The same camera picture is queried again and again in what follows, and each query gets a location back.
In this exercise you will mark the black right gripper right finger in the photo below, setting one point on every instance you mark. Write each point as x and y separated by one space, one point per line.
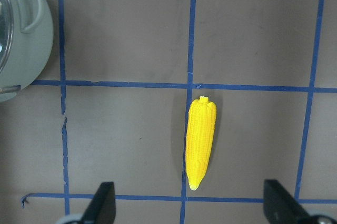
279 206

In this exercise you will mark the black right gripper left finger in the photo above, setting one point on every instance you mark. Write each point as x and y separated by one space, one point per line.
102 208

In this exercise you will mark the yellow toy corn cob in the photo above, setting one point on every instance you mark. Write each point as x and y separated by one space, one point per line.
199 139

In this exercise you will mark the glass pot lid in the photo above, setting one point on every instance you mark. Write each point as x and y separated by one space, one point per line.
7 23

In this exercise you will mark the pale green electric pot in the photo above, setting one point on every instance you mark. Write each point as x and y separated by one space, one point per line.
31 46

